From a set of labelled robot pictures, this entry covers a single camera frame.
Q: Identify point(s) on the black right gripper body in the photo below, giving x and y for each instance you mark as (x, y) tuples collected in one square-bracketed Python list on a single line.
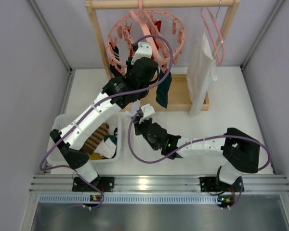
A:
[(138, 124)]

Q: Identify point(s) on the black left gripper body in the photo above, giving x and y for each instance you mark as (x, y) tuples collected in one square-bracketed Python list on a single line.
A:
[(129, 63)]

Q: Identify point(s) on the dark green sock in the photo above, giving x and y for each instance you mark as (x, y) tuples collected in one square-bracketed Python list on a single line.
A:
[(163, 90)]

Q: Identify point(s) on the pink round clip hanger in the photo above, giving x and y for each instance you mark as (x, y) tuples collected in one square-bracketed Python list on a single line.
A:
[(137, 24)]

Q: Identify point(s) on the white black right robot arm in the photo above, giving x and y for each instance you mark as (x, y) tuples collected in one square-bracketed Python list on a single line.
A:
[(240, 150)]

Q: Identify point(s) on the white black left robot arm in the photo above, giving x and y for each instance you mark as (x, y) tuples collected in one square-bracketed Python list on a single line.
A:
[(114, 96)]

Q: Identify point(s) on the wooden clothes rack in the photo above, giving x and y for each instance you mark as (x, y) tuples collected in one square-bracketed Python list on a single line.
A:
[(178, 98)]

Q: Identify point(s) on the green sock in basket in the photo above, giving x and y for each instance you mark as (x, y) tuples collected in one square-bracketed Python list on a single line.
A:
[(112, 138)]

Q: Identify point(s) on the white folded sock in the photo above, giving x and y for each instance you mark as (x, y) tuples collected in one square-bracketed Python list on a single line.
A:
[(107, 149)]

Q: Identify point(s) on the red sock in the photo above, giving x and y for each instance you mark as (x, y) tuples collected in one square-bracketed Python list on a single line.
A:
[(154, 29)]

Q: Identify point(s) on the white hanging cloth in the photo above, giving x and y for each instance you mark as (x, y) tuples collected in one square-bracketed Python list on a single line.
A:
[(201, 72)]

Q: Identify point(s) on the yellow sock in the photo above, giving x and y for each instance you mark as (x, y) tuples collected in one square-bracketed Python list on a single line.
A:
[(96, 156)]

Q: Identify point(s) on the brown striped sock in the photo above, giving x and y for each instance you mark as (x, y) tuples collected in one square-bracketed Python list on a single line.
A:
[(95, 139)]

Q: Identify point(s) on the white plastic basket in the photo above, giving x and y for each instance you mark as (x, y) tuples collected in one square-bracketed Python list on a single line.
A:
[(115, 128)]

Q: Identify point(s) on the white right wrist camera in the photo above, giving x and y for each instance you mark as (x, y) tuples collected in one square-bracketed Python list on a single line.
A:
[(147, 111)]

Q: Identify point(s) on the aluminium rail base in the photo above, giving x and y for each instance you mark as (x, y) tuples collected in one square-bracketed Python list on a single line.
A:
[(154, 190)]

